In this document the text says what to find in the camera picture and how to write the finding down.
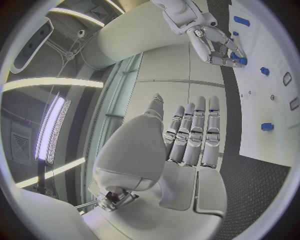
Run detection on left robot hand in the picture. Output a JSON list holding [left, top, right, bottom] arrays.
[[80, 93, 229, 240]]

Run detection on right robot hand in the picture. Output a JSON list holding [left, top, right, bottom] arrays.
[[186, 25, 249, 69]]

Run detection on white task board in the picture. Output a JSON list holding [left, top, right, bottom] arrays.
[[227, 0, 299, 168]]

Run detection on long blue block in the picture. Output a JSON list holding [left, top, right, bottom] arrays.
[[233, 15, 251, 27]]

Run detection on glowing light bar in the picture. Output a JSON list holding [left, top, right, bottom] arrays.
[[32, 91, 73, 195]]

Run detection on oval dark-faced robot head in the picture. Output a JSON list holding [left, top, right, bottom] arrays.
[[10, 16, 55, 74]]

